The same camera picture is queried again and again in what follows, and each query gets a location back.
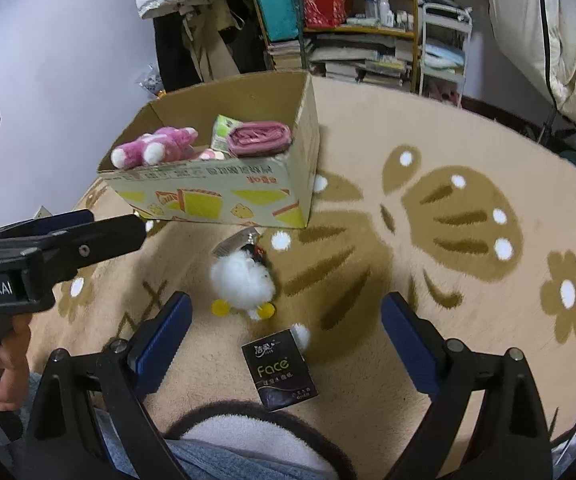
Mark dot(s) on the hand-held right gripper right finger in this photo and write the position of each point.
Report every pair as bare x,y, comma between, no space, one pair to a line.
407,345

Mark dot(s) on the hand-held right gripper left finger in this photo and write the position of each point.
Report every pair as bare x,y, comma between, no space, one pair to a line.
163,345

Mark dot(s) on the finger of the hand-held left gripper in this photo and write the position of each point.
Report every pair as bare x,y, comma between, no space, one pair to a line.
68,220
103,240

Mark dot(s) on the white fluffy plush toy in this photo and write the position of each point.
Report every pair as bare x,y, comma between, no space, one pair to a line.
240,280

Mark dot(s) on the cardboard box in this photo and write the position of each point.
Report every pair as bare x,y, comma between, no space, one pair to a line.
208,195

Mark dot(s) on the pink plush toy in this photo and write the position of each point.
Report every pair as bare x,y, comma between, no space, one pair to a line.
163,142

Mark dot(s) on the black tissue packet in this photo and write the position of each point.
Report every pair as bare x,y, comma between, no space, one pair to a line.
278,370

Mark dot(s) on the pale pink soft toy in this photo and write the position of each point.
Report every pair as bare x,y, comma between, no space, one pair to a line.
212,154

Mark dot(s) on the green tissue packet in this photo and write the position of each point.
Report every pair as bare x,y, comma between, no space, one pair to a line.
223,130

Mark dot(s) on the pink packet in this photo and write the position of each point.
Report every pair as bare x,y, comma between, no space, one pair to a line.
260,139

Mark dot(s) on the light blue soft pack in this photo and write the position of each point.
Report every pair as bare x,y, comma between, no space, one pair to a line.
442,55

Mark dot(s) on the person's left hand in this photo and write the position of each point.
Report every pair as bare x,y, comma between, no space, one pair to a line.
13,370

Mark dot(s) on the beige flower print blanket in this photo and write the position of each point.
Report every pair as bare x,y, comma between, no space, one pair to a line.
442,285

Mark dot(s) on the white fleece garment dark trim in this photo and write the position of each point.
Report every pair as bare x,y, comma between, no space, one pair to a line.
248,427

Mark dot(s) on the grey toothed hair clip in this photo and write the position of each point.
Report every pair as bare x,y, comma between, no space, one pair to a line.
233,244

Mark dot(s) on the person's grey blue pants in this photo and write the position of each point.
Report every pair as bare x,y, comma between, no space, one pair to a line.
228,462

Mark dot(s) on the clear bag of small items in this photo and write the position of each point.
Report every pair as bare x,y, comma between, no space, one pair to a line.
149,82

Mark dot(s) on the beige trench coat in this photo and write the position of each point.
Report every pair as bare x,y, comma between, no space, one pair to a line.
213,55

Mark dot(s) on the dark hanging garment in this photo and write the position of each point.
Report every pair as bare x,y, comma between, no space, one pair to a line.
248,40

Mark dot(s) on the pink item in trolley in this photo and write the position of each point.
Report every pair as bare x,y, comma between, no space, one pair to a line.
445,92

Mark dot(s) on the small stack of books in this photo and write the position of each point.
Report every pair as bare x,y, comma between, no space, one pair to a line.
288,55

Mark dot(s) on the large pile of books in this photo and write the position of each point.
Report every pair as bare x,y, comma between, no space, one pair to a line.
362,60

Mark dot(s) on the teal bag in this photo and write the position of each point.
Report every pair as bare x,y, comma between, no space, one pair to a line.
278,10

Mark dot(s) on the wooden shelf unit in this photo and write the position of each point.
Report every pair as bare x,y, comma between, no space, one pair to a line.
367,31

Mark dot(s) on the red patterned bag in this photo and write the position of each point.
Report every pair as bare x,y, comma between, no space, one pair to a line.
325,2

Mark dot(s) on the light green folded cloth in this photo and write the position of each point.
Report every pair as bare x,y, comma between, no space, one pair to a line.
362,22

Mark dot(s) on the group of cosmetic bottles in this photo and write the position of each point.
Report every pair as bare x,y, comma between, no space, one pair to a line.
383,9

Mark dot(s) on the white trolley cart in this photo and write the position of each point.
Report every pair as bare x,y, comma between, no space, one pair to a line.
445,10

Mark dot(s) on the cream folding lounge chair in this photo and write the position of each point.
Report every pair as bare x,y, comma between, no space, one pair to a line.
517,10

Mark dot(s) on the white wall socket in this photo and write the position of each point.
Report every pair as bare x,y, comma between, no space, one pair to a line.
43,212

